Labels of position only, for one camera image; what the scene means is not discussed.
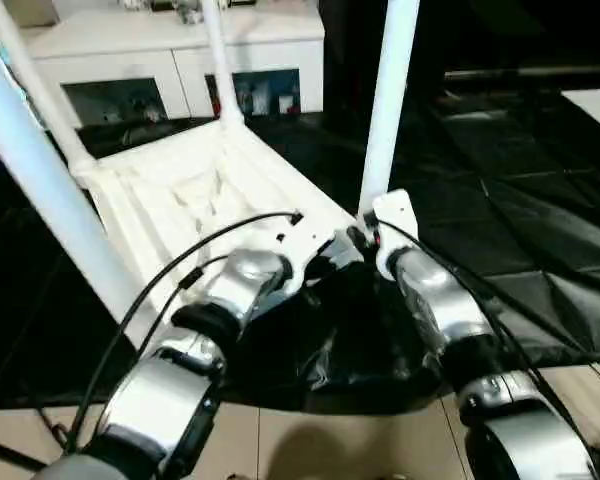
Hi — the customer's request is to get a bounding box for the white plastic table top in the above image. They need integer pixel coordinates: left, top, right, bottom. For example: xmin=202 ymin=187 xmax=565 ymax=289
xmin=75 ymin=118 xmax=381 ymax=331

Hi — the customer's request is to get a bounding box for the black plastic mat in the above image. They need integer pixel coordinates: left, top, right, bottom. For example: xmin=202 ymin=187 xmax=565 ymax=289
xmin=0 ymin=95 xmax=600 ymax=416

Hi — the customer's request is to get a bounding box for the white flat board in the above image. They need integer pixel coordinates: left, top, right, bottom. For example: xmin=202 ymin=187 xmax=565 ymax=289
xmin=565 ymin=88 xmax=600 ymax=136

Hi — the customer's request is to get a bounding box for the grey crumpled object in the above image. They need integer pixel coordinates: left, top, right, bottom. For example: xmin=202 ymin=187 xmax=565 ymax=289
xmin=175 ymin=0 xmax=206 ymax=23

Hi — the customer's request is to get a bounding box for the white glass-door cabinet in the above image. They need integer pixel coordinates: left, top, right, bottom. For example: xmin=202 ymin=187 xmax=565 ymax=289
xmin=25 ymin=0 xmax=326 ymax=126

